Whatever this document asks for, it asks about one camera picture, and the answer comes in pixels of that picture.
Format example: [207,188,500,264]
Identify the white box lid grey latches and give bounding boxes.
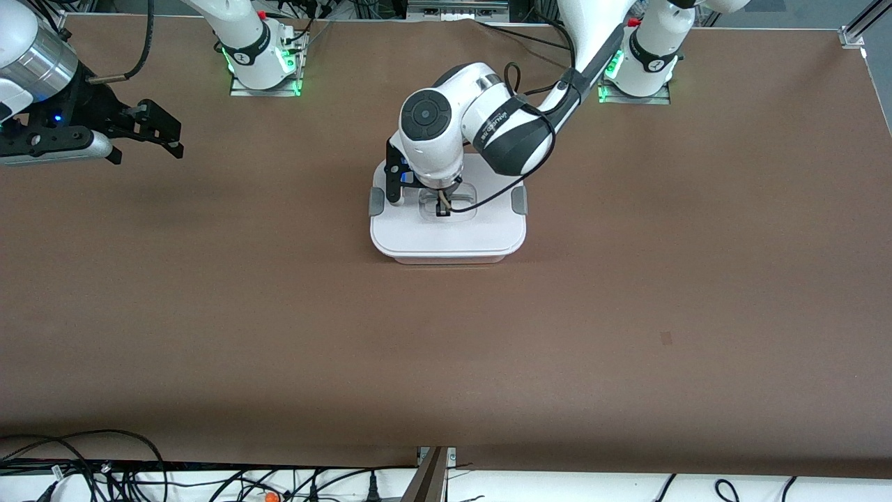
[369,153,528,257]

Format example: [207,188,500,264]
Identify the pink plastic box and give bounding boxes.
[392,251,507,265]

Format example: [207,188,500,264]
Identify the grey metal box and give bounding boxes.
[408,0,510,19]

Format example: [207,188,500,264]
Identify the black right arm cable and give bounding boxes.
[87,0,155,85]

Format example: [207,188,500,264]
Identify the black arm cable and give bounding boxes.
[87,0,155,85]
[446,61,583,213]

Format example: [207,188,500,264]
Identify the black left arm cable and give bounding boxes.
[446,61,583,213]

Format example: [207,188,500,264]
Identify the black cable across table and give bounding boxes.
[477,20,576,52]

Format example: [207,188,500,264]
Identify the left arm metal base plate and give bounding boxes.
[597,38,672,105]

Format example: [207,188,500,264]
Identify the aluminium profile post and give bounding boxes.
[401,446,457,502]

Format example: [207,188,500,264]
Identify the long black cable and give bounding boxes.
[209,465,419,502]

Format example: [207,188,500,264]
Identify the black looping cable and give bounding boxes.
[0,429,169,502]

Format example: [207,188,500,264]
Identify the aluminium frame profile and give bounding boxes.
[839,0,892,50]

